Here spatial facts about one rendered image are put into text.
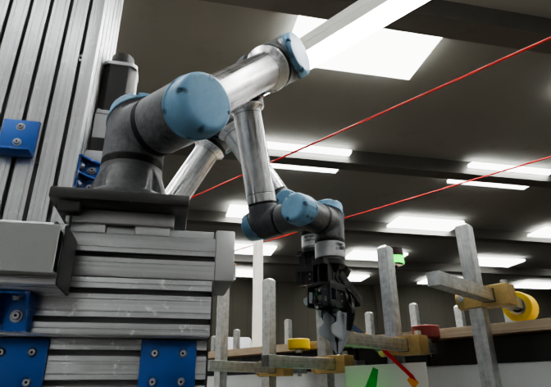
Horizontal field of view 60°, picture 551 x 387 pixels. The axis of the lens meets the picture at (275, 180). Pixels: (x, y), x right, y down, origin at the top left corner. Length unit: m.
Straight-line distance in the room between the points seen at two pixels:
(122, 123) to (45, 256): 0.32
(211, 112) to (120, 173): 0.20
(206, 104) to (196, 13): 3.16
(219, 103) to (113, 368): 0.48
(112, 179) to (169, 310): 0.25
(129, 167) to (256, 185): 0.40
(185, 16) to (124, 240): 3.30
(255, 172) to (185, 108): 0.42
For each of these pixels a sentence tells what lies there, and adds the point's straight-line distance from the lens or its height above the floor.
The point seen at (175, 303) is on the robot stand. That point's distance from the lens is 0.82.
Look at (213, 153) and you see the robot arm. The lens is 1.64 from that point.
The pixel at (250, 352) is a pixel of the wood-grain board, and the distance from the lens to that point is 2.06.
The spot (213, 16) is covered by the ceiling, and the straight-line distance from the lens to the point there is 4.01.
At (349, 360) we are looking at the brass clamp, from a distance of 1.54.
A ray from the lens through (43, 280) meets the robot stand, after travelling 0.75.
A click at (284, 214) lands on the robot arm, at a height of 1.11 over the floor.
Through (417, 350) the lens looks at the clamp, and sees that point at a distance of 1.39.
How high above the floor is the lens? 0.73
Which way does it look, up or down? 24 degrees up
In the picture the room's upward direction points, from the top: straight up
